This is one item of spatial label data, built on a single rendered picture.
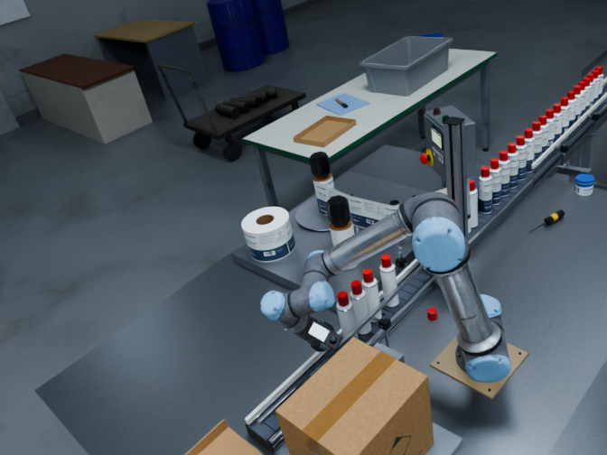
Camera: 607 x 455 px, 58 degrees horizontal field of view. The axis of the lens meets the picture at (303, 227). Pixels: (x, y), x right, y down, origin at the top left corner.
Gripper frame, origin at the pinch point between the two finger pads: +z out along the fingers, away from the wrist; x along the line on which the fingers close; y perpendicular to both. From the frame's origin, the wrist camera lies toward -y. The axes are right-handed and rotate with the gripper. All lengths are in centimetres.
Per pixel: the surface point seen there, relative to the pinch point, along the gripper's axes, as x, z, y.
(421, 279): -37.2, 27.7, -1.3
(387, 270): -30.1, 4.7, -1.2
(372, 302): -18.3, 6.2, -1.0
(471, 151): -71, -11, -17
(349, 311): -11.1, -5.0, -1.9
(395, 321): -17.6, 18.9, -4.7
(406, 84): -179, 108, 118
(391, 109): -156, 105, 116
